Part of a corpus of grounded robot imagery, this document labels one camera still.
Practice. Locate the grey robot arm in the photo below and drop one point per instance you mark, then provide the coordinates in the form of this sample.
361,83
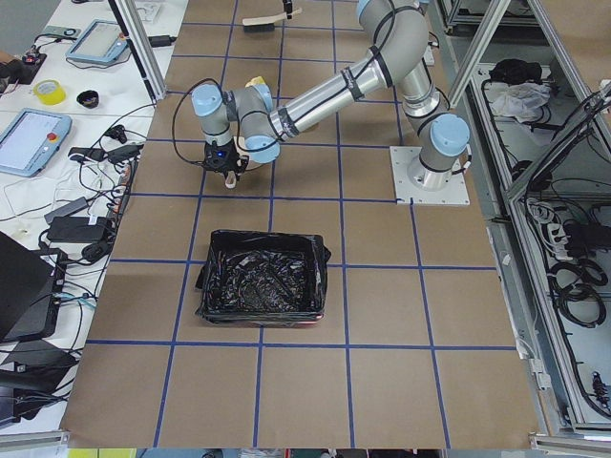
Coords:
243,125

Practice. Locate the black power adapter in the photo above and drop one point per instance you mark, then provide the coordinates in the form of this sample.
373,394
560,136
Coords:
79,229

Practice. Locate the beige plastic dustpan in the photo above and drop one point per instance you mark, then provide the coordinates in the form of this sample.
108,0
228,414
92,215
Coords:
239,160

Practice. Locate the white crumpled cloth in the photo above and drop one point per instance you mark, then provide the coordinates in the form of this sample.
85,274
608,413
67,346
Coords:
523,102

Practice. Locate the lower teach pendant tablet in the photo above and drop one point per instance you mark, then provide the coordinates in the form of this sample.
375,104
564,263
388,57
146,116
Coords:
31,140

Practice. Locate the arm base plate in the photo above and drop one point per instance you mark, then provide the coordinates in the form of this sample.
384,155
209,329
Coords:
417,185

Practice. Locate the teach pendant tablet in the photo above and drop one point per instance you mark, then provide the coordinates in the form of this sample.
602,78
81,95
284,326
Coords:
31,140
101,44

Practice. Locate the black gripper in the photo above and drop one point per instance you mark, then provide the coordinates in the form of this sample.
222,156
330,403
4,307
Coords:
231,158

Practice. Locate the upper teach pendant tablet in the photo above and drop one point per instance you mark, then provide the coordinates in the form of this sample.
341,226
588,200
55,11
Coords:
101,44

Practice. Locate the yellow tape roll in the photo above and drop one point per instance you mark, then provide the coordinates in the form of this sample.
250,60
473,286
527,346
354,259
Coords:
49,92

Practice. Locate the black lined trash bin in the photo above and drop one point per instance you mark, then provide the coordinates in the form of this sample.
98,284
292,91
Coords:
263,278

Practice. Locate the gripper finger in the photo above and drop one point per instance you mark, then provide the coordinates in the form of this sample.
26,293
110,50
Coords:
288,8

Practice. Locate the beige hand brush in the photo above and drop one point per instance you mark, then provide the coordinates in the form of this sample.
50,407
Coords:
267,23

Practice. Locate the black laptop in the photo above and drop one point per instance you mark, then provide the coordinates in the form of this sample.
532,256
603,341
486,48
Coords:
31,281

